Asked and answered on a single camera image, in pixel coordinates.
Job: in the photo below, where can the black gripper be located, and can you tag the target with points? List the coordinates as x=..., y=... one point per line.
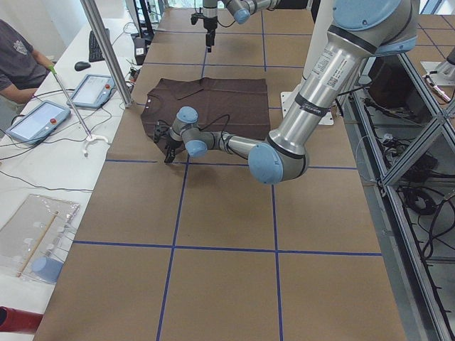
x=172, y=143
x=210, y=24

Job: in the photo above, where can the dark brown t-shirt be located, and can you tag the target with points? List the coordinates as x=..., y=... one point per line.
x=244, y=100

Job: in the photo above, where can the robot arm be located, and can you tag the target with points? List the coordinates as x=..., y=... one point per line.
x=240, y=11
x=358, y=30

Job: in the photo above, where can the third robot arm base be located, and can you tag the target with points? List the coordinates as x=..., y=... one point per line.
x=440, y=73

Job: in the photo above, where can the black power adapter box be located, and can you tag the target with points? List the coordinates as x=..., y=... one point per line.
x=140, y=50

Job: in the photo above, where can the white plastic hook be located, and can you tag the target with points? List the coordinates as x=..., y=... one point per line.
x=91, y=139

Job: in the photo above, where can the far blue teach pendant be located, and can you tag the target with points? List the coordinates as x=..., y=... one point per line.
x=93, y=91

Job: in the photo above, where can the blue teach pendant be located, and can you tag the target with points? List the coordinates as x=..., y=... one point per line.
x=93, y=91
x=39, y=123

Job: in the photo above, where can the metal reacher stick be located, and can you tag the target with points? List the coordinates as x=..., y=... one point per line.
x=73, y=107

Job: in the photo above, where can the black keyboard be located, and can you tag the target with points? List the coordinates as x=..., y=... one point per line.
x=94, y=48

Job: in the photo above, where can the wooden stick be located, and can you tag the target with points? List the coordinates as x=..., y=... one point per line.
x=36, y=245

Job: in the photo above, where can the black computer mouse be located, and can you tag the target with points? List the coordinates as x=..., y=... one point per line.
x=81, y=65

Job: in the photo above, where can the near blue teach pendant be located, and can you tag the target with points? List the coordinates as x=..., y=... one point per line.
x=39, y=123

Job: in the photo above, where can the clear plastic sheet tray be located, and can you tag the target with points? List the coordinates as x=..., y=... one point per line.
x=20, y=232

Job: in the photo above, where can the blue plastic cap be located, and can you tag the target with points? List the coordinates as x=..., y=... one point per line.
x=47, y=268

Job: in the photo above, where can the person in grey shirt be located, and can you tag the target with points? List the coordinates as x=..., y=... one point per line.
x=23, y=68

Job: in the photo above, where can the red cylinder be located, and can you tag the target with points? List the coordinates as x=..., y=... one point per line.
x=19, y=321

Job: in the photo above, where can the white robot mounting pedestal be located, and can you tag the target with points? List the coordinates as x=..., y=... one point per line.
x=324, y=17

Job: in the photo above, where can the aluminium frame post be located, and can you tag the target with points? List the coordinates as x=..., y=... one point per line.
x=96, y=23

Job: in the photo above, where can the aluminium side frame rail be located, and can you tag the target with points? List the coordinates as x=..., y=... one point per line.
x=401, y=128

